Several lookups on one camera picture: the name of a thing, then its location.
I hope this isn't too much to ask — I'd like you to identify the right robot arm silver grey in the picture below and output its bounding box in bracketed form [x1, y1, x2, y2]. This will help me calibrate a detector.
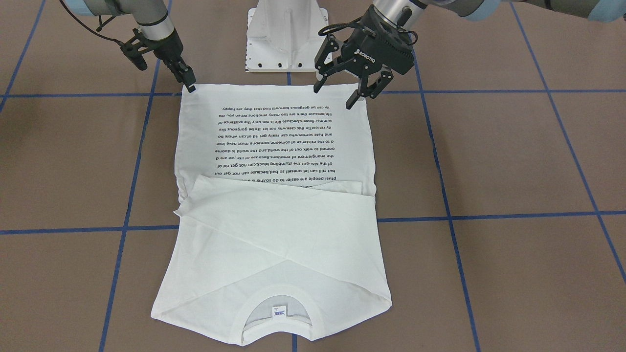
[60, 0, 196, 93]

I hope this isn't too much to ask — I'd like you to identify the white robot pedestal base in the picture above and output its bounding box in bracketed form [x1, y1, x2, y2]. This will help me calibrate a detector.
[246, 0, 329, 73]

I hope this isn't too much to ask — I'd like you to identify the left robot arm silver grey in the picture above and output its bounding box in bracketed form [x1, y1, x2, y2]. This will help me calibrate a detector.
[313, 0, 499, 109]

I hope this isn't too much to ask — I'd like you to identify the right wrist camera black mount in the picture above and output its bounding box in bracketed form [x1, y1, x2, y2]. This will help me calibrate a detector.
[117, 28, 158, 71]

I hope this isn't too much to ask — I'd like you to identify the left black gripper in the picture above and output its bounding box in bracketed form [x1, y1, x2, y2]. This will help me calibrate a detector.
[313, 6, 416, 110]

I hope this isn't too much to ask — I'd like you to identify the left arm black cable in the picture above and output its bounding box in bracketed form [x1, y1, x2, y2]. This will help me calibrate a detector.
[318, 19, 419, 44]

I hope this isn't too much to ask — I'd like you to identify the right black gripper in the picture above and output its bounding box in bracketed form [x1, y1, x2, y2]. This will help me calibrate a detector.
[153, 32, 196, 93]

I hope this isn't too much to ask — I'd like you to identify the white long-sleeve printed t-shirt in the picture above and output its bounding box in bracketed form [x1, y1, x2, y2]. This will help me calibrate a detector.
[151, 84, 392, 346]

